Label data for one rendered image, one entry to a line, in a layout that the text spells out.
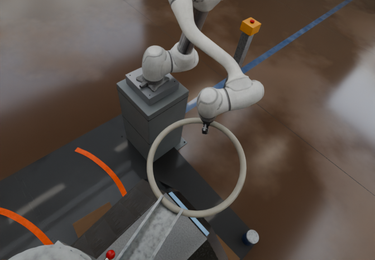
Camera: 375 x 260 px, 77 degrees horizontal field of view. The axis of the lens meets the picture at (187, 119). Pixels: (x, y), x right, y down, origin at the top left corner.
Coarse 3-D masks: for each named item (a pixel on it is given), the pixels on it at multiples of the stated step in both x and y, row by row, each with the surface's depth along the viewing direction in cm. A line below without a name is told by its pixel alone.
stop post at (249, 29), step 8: (248, 24) 195; (256, 24) 196; (248, 32) 198; (256, 32) 202; (240, 40) 211; (248, 40) 207; (240, 48) 216; (248, 48) 218; (240, 56) 220; (240, 64) 230
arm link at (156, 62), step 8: (152, 48) 153; (160, 48) 153; (144, 56) 155; (152, 56) 150; (160, 56) 151; (168, 56) 157; (144, 64) 156; (152, 64) 153; (160, 64) 154; (168, 64) 157; (144, 72) 161; (152, 72) 157; (160, 72) 160; (168, 72) 163; (152, 80) 164
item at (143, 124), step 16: (128, 96) 173; (176, 96) 178; (128, 112) 192; (144, 112) 166; (160, 112) 172; (176, 112) 192; (128, 128) 218; (144, 128) 184; (160, 128) 190; (176, 128) 214; (144, 144) 206; (160, 144) 212; (176, 144) 241
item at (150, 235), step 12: (156, 204) 106; (156, 216) 107; (168, 216) 108; (144, 228) 103; (156, 228) 104; (168, 228) 104; (132, 240) 96; (144, 240) 100; (156, 240) 101; (132, 252) 97; (144, 252) 97; (156, 252) 94
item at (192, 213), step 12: (180, 120) 124; (192, 120) 123; (168, 132) 122; (228, 132) 120; (156, 144) 120; (240, 144) 118; (240, 156) 116; (240, 168) 114; (240, 180) 111; (156, 192) 111; (168, 204) 109; (228, 204) 108; (192, 216) 107; (204, 216) 107
